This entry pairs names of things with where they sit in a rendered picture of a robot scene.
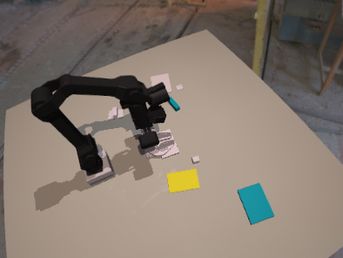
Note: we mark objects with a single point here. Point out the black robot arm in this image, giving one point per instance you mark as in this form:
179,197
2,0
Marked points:
131,93

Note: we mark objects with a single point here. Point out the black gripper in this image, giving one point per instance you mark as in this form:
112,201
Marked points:
148,139

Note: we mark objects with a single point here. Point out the teal rectangular block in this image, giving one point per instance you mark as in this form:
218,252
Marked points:
174,104

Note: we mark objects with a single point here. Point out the teal flat plate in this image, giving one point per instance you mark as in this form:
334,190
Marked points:
255,203

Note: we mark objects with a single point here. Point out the yellow rectangular plate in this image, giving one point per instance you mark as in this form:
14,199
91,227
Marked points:
182,181

